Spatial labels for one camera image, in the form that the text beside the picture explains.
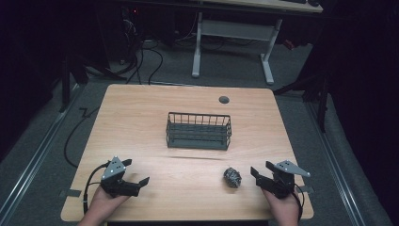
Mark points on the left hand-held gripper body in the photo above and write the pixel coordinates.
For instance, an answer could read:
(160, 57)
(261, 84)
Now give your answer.
(117, 185)

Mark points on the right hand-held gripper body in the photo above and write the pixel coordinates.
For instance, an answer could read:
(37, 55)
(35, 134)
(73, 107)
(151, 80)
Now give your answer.
(282, 183)

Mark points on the steel wool scrubber ball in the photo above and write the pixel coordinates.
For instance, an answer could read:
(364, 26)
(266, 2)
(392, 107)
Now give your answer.
(232, 177)

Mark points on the person's left hand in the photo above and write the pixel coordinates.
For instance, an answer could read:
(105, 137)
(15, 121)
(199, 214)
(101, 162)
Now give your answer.
(103, 202)

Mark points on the person's right hand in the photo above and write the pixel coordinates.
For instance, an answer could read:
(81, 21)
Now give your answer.
(285, 210)

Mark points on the grey tape strip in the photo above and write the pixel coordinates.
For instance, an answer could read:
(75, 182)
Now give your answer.
(306, 189)
(71, 193)

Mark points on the black metal stand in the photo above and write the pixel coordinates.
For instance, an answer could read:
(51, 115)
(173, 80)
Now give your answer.
(321, 100)
(66, 84)

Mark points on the white-framed desk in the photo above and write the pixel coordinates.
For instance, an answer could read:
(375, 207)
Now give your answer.
(238, 30)

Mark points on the black keyboard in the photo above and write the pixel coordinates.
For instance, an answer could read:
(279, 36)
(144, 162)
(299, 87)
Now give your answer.
(294, 1)

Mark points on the black computer mouse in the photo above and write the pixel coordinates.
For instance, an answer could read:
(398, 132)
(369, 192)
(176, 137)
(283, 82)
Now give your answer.
(313, 3)

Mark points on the metal floor rail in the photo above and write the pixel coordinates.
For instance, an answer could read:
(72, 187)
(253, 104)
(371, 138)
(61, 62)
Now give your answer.
(337, 163)
(34, 157)

